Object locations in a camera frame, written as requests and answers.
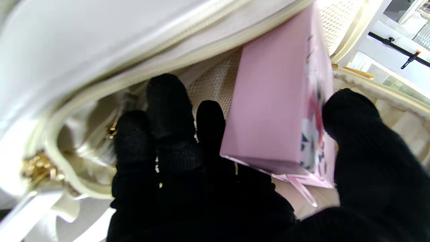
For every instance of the printed sunroom backdrop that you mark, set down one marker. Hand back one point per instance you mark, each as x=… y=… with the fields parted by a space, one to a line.
x=396 y=50

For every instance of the pink floral jewelry box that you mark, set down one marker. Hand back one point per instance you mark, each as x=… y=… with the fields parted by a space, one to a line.
x=272 y=107

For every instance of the white zip pouch bag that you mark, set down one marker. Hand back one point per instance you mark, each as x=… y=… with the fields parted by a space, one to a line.
x=100 y=50

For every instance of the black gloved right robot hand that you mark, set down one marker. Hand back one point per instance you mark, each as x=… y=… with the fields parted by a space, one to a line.
x=201 y=188

